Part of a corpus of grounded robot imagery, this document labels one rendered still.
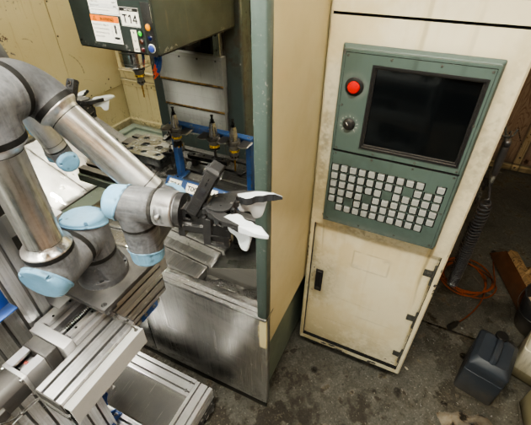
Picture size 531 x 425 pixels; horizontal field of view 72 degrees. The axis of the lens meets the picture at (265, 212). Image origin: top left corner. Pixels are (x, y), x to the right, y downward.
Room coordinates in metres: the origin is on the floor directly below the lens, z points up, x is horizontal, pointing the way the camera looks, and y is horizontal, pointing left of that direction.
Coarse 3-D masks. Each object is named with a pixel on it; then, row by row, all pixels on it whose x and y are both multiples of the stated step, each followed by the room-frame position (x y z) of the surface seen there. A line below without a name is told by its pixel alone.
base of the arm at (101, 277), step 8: (112, 256) 0.76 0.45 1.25; (120, 256) 0.79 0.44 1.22; (96, 264) 0.73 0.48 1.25; (104, 264) 0.74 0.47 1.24; (112, 264) 0.75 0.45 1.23; (120, 264) 0.77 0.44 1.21; (128, 264) 0.81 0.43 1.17; (88, 272) 0.72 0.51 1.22; (96, 272) 0.73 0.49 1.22; (104, 272) 0.73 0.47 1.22; (112, 272) 0.74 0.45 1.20; (120, 272) 0.75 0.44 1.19; (80, 280) 0.72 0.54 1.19; (88, 280) 0.71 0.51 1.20; (96, 280) 0.72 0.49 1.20; (104, 280) 0.73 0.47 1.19; (112, 280) 0.73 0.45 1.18; (120, 280) 0.74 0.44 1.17; (88, 288) 0.71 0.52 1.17; (96, 288) 0.71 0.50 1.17; (104, 288) 0.71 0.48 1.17
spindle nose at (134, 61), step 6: (120, 54) 1.86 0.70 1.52; (126, 54) 1.84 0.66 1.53; (132, 54) 1.84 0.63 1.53; (138, 54) 1.85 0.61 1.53; (120, 60) 1.88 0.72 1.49; (126, 60) 1.84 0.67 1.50; (132, 60) 1.84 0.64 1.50; (138, 60) 1.85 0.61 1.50; (144, 60) 1.86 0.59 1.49; (150, 60) 1.90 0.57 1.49; (126, 66) 1.85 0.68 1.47; (132, 66) 1.84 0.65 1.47; (138, 66) 1.85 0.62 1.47; (144, 66) 1.86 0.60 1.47
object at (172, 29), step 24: (72, 0) 1.77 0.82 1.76; (120, 0) 1.66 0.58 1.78; (144, 0) 1.61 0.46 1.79; (168, 0) 1.70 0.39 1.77; (192, 0) 1.85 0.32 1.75; (216, 0) 2.03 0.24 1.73; (120, 24) 1.67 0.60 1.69; (168, 24) 1.68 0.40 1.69; (192, 24) 1.83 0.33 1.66; (216, 24) 2.01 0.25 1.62; (120, 48) 1.69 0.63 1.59; (168, 48) 1.65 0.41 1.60
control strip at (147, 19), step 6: (144, 6) 1.61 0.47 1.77; (144, 12) 1.61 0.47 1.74; (144, 18) 1.61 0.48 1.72; (150, 18) 1.60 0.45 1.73; (144, 24) 1.62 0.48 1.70; (150, 24) 1.60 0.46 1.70; (138, 30) 1.63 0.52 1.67; (150, 30) 1.60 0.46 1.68; (144, 42) 1.62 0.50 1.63; (150, 42) 1.61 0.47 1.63; (144, 48) 1.62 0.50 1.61; (156, 48) 1.60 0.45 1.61; (150, 54) 1.61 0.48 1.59; (156, 54) 1.60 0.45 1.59
